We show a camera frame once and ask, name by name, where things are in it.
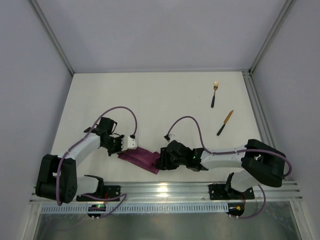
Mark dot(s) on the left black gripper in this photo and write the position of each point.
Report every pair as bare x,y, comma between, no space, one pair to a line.
115,146

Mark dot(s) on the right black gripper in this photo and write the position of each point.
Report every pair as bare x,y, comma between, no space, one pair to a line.
163,159

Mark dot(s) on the purple satin napkin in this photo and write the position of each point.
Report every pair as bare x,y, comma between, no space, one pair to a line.
142,158

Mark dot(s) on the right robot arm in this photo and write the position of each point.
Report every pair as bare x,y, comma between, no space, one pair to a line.
259,163

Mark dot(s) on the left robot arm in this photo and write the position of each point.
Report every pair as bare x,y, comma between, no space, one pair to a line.
57,179

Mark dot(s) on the left controller board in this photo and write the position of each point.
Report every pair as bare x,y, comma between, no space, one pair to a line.
95,211

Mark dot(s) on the controller board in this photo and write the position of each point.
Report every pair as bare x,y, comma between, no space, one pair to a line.
235,210
95,211

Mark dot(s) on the right controller board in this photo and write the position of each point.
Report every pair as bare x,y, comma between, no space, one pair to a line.
235,210

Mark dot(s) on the gold fork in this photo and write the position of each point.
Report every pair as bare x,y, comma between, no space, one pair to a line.
215,88

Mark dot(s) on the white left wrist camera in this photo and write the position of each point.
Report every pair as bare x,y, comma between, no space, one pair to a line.
129,143

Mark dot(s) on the front aluminium rail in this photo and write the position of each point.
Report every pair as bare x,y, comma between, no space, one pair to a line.
198,192

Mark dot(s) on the aluminium rail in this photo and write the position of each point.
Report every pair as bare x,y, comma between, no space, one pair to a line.
259,111
198,192

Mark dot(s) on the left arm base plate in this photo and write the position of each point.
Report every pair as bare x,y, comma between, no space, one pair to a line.
105,193

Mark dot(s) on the slotted cable duct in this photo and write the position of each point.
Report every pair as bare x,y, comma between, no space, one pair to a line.
145,208

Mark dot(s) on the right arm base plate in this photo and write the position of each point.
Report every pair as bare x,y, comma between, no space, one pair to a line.
217,192

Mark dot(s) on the black handled gold knife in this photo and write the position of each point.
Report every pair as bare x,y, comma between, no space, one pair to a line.
225,122

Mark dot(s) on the right aluminium rail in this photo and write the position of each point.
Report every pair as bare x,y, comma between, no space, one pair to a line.
259,111

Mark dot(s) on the left frame post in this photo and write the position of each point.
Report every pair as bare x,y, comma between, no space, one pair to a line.
50,34

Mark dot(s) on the frame post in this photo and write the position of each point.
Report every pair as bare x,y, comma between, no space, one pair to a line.
50,34
272,33

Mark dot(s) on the right frame post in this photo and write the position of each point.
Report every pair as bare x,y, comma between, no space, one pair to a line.
272,33

